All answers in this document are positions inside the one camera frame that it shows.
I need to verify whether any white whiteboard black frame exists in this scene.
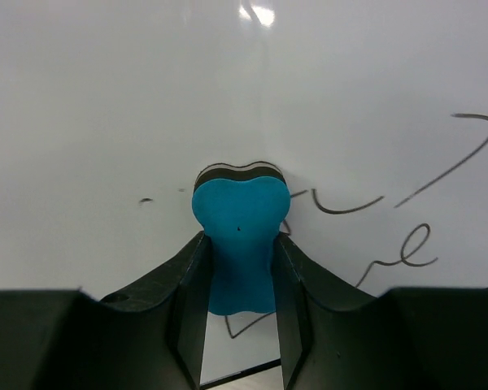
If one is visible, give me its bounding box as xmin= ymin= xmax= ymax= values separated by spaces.
xmin=0 ymin=1 xmax=488 ymax=389

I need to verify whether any blue whiteboard eraser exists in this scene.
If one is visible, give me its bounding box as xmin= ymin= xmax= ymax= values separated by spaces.
xmin=191 ymin=161 xmax=290 ymax=316

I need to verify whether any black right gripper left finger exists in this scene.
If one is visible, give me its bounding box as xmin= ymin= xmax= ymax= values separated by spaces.
xmin=0 ymin=233 xmax=211 ymax=389

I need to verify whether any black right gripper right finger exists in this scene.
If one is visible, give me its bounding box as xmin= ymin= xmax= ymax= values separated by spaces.
xmin=272 ymin=234 xmax=488 ymax=389

